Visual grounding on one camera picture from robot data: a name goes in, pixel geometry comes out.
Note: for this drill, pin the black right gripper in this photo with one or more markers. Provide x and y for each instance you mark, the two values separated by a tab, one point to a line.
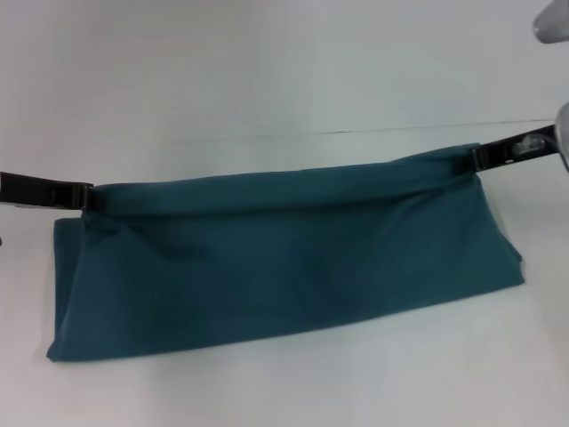
529	147

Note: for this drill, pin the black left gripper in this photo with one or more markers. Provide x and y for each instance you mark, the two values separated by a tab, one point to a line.
26	189

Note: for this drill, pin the teal blue shirt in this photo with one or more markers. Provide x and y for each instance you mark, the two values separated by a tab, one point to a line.
284	267

